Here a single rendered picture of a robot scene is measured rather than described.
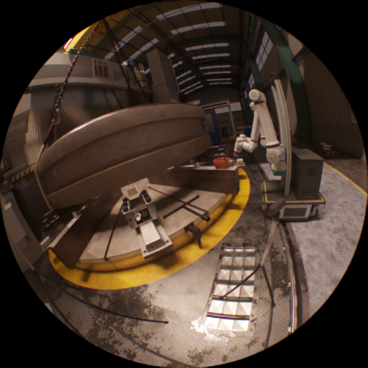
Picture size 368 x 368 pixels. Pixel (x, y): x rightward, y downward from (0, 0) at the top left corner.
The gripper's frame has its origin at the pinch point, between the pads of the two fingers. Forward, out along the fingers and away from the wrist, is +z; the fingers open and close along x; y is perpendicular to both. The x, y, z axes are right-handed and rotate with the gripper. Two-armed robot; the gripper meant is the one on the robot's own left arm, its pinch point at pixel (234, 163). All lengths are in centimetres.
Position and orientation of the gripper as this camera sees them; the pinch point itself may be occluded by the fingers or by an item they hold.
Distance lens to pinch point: 166.0
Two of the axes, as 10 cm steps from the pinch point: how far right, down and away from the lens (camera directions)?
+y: -8.2, -4.0, 4.2
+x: -5.8, 5.3, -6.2
